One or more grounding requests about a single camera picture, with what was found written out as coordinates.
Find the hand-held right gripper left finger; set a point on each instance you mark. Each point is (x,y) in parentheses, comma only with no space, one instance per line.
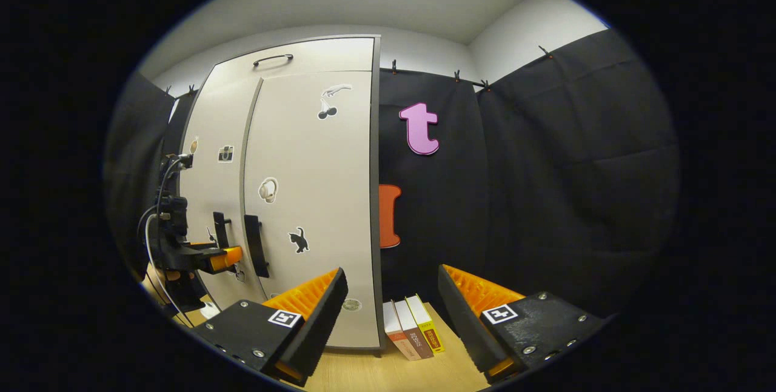
(321,319)

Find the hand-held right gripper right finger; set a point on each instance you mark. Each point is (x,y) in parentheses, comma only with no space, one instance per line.
(464,319)

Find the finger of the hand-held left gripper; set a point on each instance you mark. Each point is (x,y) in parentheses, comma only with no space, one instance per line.
(229,257)

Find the white shoe cabinet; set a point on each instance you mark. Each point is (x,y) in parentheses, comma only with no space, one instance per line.
(376,137)

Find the brown book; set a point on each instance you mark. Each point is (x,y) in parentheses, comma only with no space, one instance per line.
(415,334)

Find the white and orange book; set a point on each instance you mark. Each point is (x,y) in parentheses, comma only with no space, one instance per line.
(397,334)

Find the black backdrop cloth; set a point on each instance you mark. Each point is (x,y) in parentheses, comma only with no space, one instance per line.
(545,168)

